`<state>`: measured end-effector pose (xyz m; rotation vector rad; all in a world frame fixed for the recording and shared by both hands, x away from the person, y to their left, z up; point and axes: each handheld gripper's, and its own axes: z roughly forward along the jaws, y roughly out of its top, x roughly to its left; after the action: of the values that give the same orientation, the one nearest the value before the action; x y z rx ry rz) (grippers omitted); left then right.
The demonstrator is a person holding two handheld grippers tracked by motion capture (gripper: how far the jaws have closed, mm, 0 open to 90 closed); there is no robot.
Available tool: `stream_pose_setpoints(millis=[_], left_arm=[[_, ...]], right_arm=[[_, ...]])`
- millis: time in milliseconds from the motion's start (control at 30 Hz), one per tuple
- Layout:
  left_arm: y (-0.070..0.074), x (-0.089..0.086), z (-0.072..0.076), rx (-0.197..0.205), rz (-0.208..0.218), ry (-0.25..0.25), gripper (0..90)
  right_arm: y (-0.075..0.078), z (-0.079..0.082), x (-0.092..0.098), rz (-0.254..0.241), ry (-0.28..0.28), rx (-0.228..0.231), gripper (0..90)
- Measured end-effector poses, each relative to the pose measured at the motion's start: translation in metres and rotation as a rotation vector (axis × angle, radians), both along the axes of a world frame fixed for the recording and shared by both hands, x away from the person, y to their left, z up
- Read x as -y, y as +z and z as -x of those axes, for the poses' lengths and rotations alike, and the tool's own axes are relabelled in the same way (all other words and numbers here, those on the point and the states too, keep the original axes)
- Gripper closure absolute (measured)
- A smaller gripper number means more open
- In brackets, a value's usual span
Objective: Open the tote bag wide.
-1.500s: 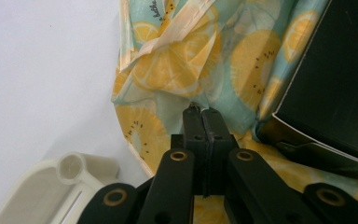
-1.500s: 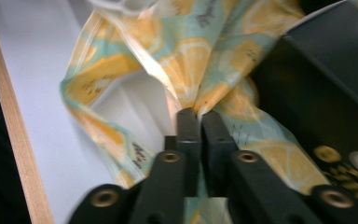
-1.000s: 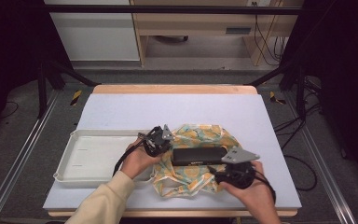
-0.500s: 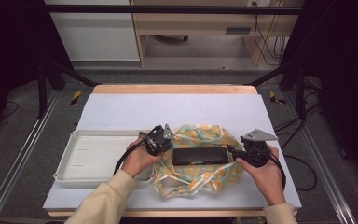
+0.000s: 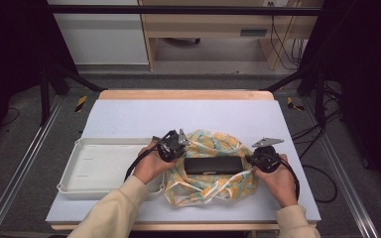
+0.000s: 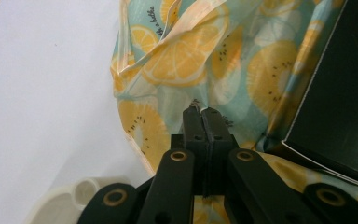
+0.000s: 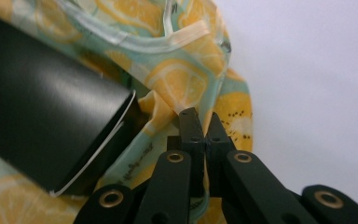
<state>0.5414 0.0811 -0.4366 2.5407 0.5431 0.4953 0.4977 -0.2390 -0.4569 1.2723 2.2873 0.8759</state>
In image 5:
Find white plastic tray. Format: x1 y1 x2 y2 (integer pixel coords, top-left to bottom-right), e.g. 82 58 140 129
56 136 167 202

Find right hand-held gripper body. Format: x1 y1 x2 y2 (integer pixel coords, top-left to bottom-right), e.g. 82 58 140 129
245 137 285 175

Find orange print cloth bag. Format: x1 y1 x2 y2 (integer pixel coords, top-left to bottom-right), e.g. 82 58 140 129
163 129 260 208

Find black floor cables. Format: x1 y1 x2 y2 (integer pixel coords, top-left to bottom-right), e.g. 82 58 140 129
290 81 345 161

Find black curtain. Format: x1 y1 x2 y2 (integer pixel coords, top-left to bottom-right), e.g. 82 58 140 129
0 0 81 148
298 0 381 203

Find person's right hand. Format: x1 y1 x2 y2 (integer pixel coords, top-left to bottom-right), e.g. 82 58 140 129
252 153 299 209

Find person's left hand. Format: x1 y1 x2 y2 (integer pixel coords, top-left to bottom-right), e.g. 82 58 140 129
132 141 181 185

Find black oblong case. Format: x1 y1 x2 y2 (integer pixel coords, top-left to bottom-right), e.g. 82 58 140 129
183 155 245 176

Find black metal stand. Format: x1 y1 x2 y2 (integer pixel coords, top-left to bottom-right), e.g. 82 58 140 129
39 61 105 127
263 64 327 129

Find left hand-held gripper cable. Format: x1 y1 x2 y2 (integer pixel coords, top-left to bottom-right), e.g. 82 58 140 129
124 144 163 182

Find aluminium floor rail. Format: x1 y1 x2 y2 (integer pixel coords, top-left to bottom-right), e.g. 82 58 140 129
301 96 381 238
0 94 64 238

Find yellow black floor tape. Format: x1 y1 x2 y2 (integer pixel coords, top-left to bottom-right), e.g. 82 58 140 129
74 95 89 114
286 96 306 113

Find thin black floor cable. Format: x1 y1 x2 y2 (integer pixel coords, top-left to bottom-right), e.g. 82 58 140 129
0 106 21 127

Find white cabinet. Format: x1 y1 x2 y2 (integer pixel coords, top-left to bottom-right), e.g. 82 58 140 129
48 0 150 66

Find white table mat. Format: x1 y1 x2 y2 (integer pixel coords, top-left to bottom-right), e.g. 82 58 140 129
45 98 322 223

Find right hand-held gripper cable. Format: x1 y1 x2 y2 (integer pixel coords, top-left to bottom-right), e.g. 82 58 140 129
279 157 339 204

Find hand-held gripper cable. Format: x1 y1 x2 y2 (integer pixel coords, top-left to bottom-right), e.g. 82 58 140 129
279 157 339 204
124 144 163 182

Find wooden desk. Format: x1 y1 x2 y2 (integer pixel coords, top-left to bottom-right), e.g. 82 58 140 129
137 0 325 71

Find black desk cables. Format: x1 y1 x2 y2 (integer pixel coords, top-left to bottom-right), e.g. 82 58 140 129
269 1 308 71

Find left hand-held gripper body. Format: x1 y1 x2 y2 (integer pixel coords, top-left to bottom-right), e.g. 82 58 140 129
151 128 191 164

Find black horizontal frame bar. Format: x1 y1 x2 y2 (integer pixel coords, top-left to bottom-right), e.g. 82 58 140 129
48 4 323 17

